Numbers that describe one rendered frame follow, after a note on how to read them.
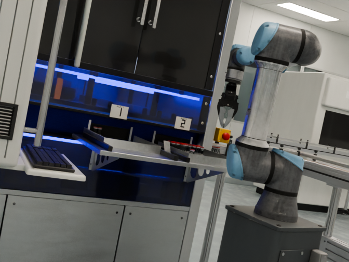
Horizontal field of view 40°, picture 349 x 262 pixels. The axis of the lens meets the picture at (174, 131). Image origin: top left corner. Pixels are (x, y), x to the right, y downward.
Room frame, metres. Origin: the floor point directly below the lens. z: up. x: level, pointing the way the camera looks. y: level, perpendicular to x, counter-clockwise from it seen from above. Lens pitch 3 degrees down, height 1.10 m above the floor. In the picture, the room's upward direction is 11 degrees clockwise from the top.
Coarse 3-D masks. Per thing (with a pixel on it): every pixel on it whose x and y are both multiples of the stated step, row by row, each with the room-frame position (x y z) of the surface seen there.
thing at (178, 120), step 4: (176, 120) 2.37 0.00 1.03; (180, 120) 2.38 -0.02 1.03; (188, 120) 2.40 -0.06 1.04; (176, 124) 2.37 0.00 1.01; (180, 124) 2.38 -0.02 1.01; (184, 124) 2.39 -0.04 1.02; (188, 124) 2.40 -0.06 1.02; (180, 128) 2.38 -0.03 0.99; (184, 128) 2.39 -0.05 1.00; (188, 128) 2.40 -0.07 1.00
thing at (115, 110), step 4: (112, 104) 2.22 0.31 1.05; (112, 108) 2.22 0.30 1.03; (116, 108) 2.23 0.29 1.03; (120, 108) 2.24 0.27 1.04; (124, 108) 2.25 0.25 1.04; (128, 108) 2.26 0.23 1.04; (112, 112) 2.23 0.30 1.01; (116, 112) 2.23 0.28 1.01; (124, 112) 2.25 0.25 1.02; (112, 116) 2.23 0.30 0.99; (116, 116) 2.24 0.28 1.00; (120, 116) 2.24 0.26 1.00; (124, 116) 2.25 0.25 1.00
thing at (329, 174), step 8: (304, 152) 3.01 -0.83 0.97; (304, 160) 2.86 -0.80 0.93; (312, 160) 2.97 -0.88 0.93; (320, 160) 2.77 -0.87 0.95; (328, 160) 2.72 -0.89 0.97; (304, 168) 2.85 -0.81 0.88; (312, 168) 2.79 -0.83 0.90; (320, 168) 2.73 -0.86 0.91; (328, 168) 2.67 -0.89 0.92; (336, 168) 2.63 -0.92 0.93; (312, 176) 2.77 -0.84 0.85; (320, 176) 2.71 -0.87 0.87; (328, 176) 2.66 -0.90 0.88; (336, 176) 2.61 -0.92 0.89; (344, 176) 2.56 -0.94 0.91; (336, 184) 2.60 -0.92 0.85; (344, 184) 2.55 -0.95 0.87
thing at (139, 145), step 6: (90, 132) 2.14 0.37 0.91; (102, 138) 1.97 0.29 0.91; (108, 138) 1.96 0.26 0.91; (138, 138) 2.31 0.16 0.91; (114, 144) 1.97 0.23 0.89; (120, 144) 1.98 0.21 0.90; (126, 144) 1.99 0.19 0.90; (132, 144) 2.01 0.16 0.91; (138, 144) 2.02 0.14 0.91; (144, 144) 2.03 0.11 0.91; (150, 144) 2.16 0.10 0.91; (138, 150) 2.02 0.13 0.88; (144, 150) 2.03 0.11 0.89; (150, 150) 2.04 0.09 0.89; (156, 150) 2.05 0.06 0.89
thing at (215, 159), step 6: (162, 144) 2.26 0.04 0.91; (174, 150) 2.12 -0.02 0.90; (180, 150) 2.07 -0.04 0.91; (204, 150) 2.41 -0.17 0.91; (192, 156) 2.00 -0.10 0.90; (198, 156) 2.01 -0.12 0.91; (204, 156) 2.03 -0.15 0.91; (210, 156) 2.34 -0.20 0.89; (216, 156) 2.29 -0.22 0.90; (222, 156) 2.24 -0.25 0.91; (198, 162) 2.02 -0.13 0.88; (204, 162) 2.03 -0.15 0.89; (210, 162) 2.04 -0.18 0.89; (216, 162) 2.05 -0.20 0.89; (222, 162) 2.07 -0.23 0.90
